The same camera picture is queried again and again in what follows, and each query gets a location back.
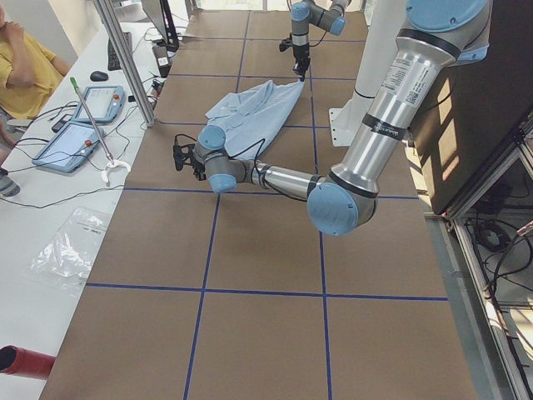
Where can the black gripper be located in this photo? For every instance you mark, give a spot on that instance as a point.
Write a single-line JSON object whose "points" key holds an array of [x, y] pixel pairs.
{"points": [[301, 54], [199, 169]]}

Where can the light blue button-up shirt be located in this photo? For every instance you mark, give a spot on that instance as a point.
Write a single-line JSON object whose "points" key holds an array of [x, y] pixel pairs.
{"points": [[252, 119]]}

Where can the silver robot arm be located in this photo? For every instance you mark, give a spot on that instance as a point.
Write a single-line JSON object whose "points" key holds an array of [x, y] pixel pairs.
{"points": [[433, 36], [304, 14]]}

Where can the reacher grabber stick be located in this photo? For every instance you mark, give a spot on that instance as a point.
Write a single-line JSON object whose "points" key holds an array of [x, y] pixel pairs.
{"points": [[112, 161]]}

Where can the blue teach pendant far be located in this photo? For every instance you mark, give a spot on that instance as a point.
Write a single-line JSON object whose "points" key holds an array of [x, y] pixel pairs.
{"points": [[104, 102]]}

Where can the blue teach pendant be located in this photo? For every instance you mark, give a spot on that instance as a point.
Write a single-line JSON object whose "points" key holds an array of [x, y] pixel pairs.
{"points": [[69, 148], [104, 102]]}

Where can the blue teach pendant near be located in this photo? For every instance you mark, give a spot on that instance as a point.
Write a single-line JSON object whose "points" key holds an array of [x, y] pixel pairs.
{"points": [[69, 148]]}

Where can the black computer mouse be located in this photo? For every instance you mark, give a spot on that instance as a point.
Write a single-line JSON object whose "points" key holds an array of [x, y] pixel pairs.
{"points": [[99, 76]]}

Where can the clear plastic bag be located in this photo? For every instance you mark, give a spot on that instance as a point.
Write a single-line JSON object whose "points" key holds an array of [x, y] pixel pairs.
{"points": [[66, 261]]}

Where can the person in yellow shirt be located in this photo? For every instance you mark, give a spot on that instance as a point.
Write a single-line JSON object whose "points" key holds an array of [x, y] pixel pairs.
{"points": [[30, 73]]}

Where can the red cylinder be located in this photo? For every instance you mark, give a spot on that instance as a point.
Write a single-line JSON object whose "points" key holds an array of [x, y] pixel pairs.
{"points": [[26, 363]]}

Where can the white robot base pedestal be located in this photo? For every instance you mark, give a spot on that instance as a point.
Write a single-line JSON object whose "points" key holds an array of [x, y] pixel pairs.
{"points": [[379, 52]]}

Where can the grey aluminium frame post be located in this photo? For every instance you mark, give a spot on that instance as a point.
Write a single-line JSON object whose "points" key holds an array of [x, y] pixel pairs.
{"points": [[115, 34]]}

